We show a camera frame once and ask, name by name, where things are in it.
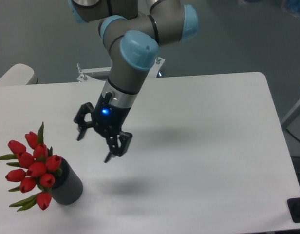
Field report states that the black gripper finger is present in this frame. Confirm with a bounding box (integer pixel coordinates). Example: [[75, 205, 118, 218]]
[[74, 102, 94, 141], [104, 131, 133, 163]]

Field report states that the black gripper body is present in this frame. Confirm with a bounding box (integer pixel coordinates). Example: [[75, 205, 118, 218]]
[[90, 92, 132, 138]]

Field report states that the red tulip bouquet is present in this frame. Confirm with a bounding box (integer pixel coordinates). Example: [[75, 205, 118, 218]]
[[0, 123, 64, 212]]

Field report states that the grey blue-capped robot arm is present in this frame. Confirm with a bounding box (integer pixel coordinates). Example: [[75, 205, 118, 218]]
[[68, 0, 199, 161]]

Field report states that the dark grey ribbed vase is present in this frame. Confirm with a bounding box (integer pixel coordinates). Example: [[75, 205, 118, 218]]
[[50, 158, 83, 205]]

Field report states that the white chair armrest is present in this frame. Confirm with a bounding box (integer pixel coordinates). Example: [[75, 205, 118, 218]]
[[0, 63, 38, 87]]

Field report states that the blue plastic bag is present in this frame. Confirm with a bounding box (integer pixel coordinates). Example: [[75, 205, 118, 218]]
[[281, 0, 300, 18]]

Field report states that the black cable grommet box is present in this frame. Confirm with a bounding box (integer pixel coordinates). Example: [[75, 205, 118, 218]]
[[287, 198, 300, 223]]

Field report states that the white furniture frame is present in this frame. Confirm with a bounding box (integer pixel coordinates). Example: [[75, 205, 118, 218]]
[[281, 98, 300, 129]]

